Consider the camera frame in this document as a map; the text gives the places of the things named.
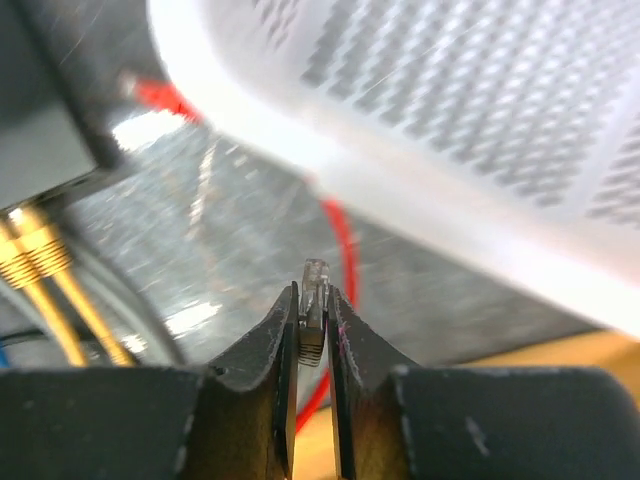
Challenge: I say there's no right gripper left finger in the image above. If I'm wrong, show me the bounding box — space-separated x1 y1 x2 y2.
1 285 298 479

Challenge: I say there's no black network switch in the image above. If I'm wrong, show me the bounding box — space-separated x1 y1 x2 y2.
0 0 126 211

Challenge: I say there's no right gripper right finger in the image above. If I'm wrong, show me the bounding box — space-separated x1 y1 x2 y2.
327 289 639 479

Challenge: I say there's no black cable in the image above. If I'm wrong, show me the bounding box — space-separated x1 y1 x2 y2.
0 327 61 349

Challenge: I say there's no grey ethernet cable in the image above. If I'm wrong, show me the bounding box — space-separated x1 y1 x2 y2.
297 257 332 370

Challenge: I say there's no white plastic basket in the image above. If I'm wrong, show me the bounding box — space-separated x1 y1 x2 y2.
147 1 639 336

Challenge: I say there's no red ethernet cable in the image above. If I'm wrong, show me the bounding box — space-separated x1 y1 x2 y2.
119 69 361 436

